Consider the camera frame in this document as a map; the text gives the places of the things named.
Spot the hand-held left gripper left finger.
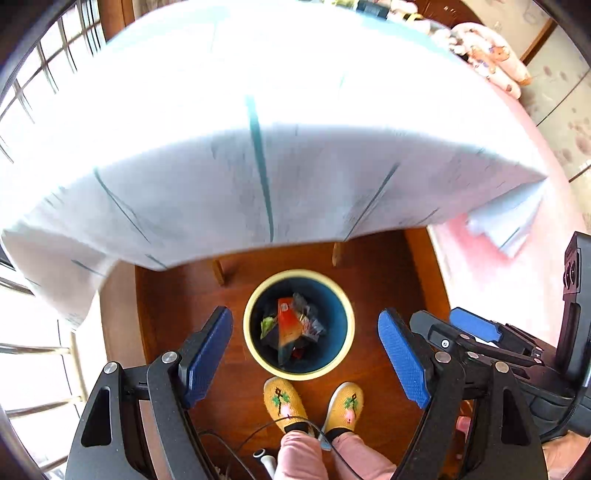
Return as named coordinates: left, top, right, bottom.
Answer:
left=65, top=305, right=233, bottom=480

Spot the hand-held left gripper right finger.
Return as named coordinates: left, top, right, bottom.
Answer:
left=378, top=309, right=550, bottom=480

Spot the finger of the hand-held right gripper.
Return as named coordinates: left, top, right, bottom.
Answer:
left=410, top=310, right=532, bottom=365
left=449, top=307, right=546, bottom=365

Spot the blue bin with yellow rim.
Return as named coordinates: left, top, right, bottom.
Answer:
left=243, top=269, right=356, bottom=381

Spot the red gold paper envelope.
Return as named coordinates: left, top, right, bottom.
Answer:
left=276, top=298, right=303, bottom=367

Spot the dark wrapper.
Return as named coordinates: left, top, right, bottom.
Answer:
left=291, top=293, right=328, bottom=344

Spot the person's right forearm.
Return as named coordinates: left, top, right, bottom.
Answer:
left=542, top=431, right=591, bottom=480

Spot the yellow embroidered slipper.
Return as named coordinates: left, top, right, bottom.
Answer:
left=263, top=376, right=309, bottom=435
left=322, top=381, right=365, bottom=435

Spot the person's right leg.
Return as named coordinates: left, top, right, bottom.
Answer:
left=330, top=431, right=398, bottom=480

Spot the person's leg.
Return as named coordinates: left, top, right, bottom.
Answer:
left=276, top=429, right=334, bottom=480
left=330, top=431, right=398, bottom=480

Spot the white plastic tube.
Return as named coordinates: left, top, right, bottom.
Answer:
left=253, top=449, right=279, bottom=477

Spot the pink bed sheet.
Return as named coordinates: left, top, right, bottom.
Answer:
left=425, top=83, right=591, bottom=352

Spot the person's left leg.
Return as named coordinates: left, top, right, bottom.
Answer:
left=276, top=429, right=334, bottom=480

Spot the metal window grille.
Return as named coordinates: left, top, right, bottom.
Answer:
left=0, top=0, right=109, bottom=472

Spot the tree printed tablecloth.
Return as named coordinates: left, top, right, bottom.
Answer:
left=0, top=0, right=550, bottom=330

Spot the black cable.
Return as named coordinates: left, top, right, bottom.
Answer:
left=198, top=414, right=370, bottom=480

